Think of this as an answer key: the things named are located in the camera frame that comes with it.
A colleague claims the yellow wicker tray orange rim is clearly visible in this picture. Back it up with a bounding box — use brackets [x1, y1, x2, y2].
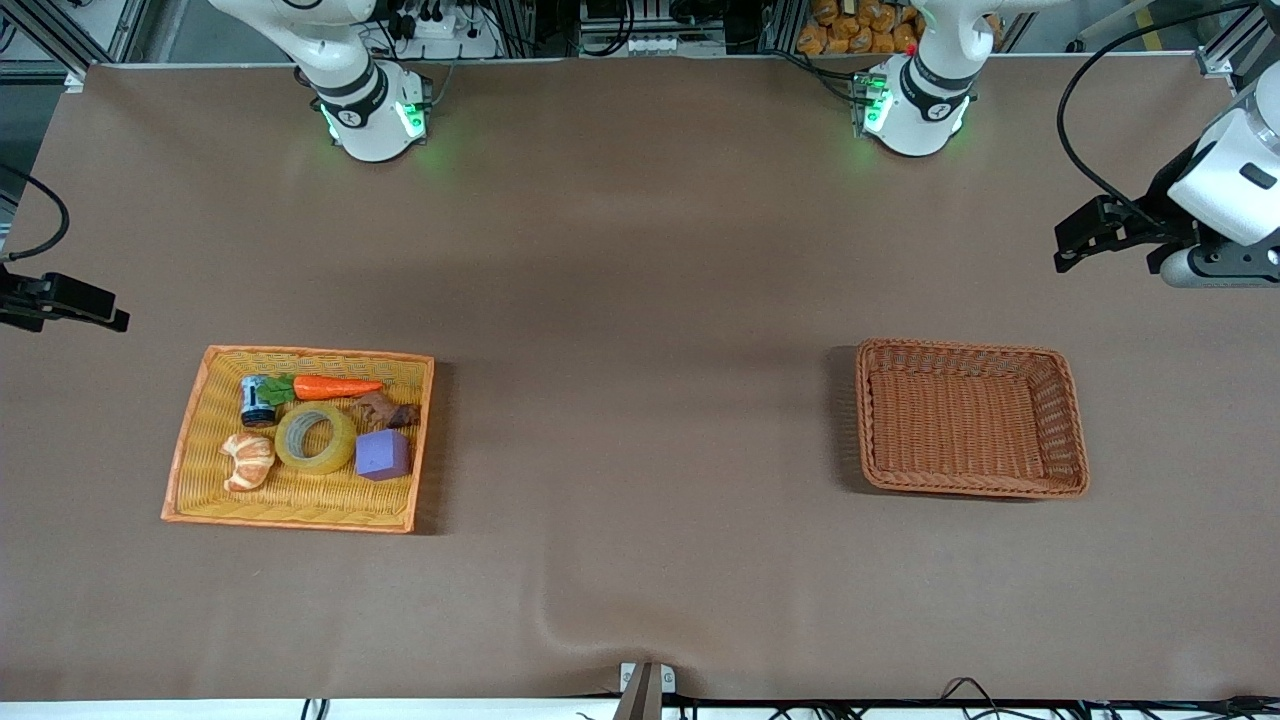
[160, 345, 436, 534]

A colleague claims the brown wicker basket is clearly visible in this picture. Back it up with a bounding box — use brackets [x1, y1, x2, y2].
[855, 338, 1091, 499]

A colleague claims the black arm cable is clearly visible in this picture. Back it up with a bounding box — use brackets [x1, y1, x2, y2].
[1057, 0, 1280, 226]
[0, 163, 71, 263]

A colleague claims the brown toy chunk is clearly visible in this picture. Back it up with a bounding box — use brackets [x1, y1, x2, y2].
[355, 392, 421, 431]

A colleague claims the orange toy carrot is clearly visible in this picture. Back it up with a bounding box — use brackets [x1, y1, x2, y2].
[262, 374, 385, 406]

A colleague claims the yellow tape roll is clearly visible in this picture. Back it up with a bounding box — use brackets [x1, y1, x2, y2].
[274, 402, 357, 476]

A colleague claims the small dark blue can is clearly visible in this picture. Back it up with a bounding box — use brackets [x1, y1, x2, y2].
[239, 375, 278, 429]

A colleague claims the bag of orange buns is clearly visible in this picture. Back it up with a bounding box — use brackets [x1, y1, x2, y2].
[797, 0, 1003, 56]

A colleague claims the toy croissant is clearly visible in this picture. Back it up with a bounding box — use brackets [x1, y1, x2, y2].
[220, 432, 277, 493]

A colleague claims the purple cube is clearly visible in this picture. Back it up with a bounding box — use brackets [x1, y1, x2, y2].
[355, 429, 412, 483]

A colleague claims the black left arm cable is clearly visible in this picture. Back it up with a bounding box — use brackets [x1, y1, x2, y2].
[1057, 0, 1280, 226]

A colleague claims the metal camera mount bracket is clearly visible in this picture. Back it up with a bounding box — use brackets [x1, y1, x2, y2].
[612, 661, 677, 720]

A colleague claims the white power strip with plugs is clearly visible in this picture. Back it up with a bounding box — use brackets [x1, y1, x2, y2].
[385, 0, 501, 58]

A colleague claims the long white power strip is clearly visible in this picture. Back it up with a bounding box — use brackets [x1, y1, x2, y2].
[580, 35, 727, 57]

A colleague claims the aluminium frame profile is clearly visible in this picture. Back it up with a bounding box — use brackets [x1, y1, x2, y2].
[0, 0, 151, 93]
[1195, 0, 1280, 78]

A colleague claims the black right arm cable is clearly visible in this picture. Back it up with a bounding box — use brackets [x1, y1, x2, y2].
[0, 163, 71, 263]

